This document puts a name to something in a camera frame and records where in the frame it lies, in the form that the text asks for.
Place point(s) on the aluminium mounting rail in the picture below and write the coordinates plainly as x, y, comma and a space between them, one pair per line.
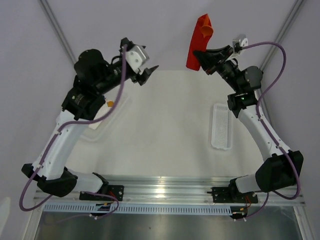
166, 190

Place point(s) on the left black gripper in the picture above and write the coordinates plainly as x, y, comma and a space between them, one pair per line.
137, 77

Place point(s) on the orange plastic spoon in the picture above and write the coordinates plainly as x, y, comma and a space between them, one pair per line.
207, 31

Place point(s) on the left aluminium frame post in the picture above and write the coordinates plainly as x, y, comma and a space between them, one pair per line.
58, 31

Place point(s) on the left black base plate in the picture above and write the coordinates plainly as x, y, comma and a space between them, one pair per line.
116, 191

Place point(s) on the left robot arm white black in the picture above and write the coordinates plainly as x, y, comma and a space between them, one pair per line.
96, 92

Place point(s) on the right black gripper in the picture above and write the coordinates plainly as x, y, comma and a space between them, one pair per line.
209, 59

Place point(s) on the white slotted cable duct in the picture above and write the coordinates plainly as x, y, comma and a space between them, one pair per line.
128, 208

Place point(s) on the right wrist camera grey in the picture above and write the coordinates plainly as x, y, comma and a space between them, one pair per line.
239, 43

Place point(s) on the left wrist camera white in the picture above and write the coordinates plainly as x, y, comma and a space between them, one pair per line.
135, 55

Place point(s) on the small white perforated tray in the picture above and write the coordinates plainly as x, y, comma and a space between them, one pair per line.
222, 127

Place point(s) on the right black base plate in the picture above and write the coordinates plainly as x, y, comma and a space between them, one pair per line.
227, 195

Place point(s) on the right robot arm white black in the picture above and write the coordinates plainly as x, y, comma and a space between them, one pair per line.
281, 166

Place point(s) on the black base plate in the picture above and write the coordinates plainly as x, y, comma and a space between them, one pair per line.
116, 191
227, 195

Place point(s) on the right aluminium frame post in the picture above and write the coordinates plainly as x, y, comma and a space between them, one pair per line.
284, 29

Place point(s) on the aluminium frame post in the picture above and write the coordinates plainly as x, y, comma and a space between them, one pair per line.
58, 31
284, 29

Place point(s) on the red paper napkin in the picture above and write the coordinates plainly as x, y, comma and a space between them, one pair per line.
197, 42

